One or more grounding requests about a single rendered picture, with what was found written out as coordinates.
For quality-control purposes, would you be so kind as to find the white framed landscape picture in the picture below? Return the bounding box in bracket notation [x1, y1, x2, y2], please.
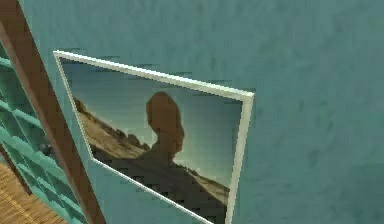
[52, 50, 256, 224]

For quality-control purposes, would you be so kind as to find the teal panelled room door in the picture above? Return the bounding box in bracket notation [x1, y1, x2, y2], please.
[0, 42, 88, 224]

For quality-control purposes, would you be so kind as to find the brown wooden door frame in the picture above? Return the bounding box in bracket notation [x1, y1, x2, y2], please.
[0, 0, 107, 224]

